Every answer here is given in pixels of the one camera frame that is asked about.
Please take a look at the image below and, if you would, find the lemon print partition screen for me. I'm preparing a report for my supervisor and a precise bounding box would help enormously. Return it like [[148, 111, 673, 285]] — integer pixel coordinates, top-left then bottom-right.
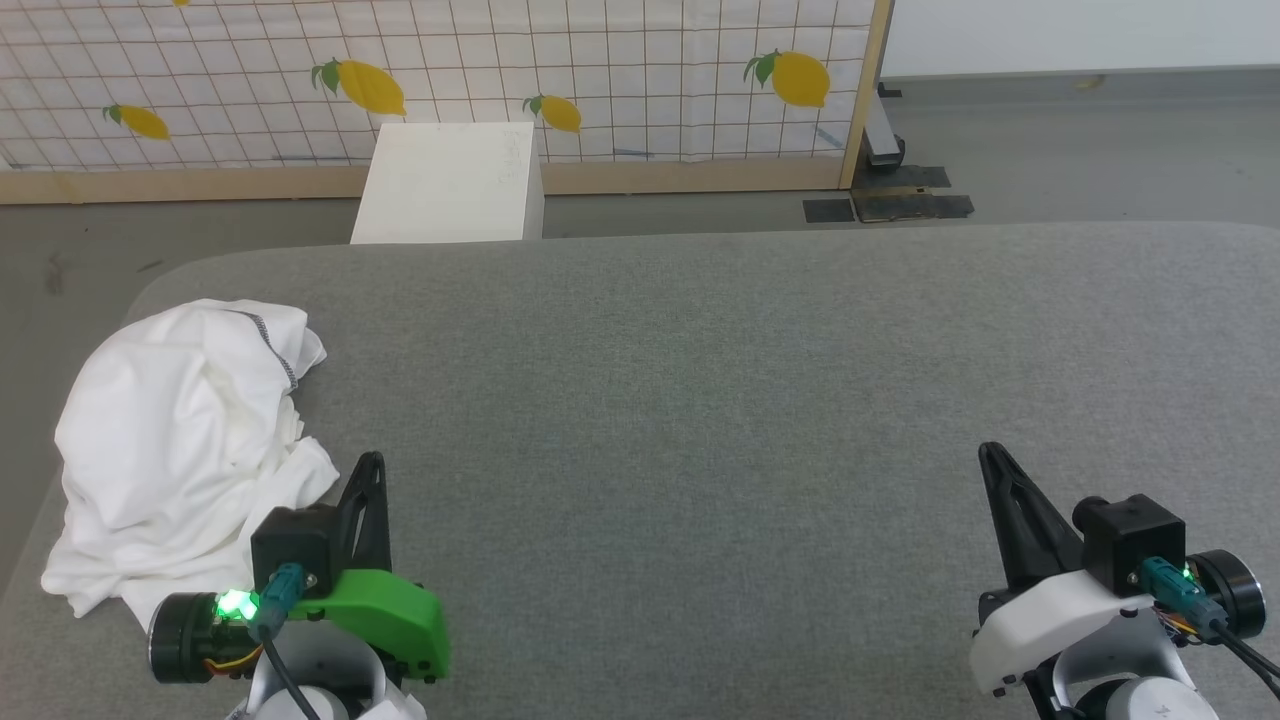
[[0, 0, 896, 206]]

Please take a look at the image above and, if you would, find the white rectangular box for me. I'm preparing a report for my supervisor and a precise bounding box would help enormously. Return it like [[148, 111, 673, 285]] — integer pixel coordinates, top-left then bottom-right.
[[350, 121, 546, 245]]

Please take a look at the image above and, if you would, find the right black cable teal plug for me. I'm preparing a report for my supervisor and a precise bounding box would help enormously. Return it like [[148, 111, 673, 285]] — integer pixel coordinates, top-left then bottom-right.
[[1140, 557, 1280, 701]]

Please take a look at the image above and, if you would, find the black cable teal plug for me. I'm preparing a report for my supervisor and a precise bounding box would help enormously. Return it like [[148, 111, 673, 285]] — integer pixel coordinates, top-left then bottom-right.
[[1140, 557, 1280, 701], [247, 562, 323, 720]]

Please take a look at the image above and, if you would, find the large black floor mat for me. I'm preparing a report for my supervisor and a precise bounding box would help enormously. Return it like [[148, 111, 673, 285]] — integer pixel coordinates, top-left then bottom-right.
[[850, 192, 975, 224]]

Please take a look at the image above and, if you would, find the white long-sleeve shirt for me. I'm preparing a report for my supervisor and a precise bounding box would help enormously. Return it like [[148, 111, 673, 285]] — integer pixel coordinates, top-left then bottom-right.
[[40, 298, 342, 633]]

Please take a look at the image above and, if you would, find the grey fabric sofa cushion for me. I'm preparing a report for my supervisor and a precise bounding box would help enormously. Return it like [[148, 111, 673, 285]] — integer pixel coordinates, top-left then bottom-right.
[[0, 220, 1280, 720]]

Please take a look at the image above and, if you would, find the black floor mat strip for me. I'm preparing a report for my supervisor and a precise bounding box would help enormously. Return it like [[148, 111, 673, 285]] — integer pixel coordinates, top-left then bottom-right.
[[878, 165, 952, 191]]

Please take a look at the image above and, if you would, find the left black cable teal plug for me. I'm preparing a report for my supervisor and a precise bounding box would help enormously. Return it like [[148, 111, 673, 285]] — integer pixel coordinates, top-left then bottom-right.
[[247, 562, 323, 720]]

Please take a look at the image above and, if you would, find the metal leg with caster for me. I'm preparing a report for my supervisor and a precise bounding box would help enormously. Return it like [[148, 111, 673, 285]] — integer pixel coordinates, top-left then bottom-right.
[[862, 82, 908, 171]]

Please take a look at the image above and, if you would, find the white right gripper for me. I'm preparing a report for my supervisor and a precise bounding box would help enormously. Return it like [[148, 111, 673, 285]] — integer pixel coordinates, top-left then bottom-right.
[[967, 442, 1268, 697]]

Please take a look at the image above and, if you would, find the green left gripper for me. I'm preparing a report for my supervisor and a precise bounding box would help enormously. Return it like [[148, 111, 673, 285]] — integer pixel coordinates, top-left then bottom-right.
[[148, 452, 453, 687]]

